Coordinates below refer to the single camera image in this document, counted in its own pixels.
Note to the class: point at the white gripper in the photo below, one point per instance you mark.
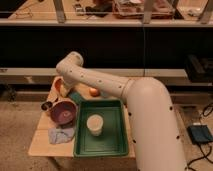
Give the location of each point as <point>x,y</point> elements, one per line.
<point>64,90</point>

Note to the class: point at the teal green sponge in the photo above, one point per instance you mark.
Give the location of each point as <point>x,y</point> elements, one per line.
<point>76,97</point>

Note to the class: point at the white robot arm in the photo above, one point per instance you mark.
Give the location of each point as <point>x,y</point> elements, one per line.
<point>154,127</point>

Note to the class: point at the red bowl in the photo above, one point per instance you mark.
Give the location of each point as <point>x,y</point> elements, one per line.
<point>57,85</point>

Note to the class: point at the purple bowl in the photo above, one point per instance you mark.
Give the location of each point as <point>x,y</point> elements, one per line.
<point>63,112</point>

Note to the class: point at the small metal measuring cup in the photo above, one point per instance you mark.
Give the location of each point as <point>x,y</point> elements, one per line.
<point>48,104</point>

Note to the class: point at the red yellow apple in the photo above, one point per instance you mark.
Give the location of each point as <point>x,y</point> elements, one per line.
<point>94,92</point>

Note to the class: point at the white cup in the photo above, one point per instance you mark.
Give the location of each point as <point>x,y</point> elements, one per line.
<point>95,124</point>

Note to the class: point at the grey blue cloth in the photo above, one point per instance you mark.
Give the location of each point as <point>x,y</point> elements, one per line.
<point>58,135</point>

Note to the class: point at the wooden table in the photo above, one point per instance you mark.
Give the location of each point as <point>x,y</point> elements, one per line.
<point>40,145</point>

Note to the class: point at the green plastic tray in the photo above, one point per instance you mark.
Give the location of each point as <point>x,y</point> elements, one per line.
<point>112,141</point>

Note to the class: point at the black power adapter box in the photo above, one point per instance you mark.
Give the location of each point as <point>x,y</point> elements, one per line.
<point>199,134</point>

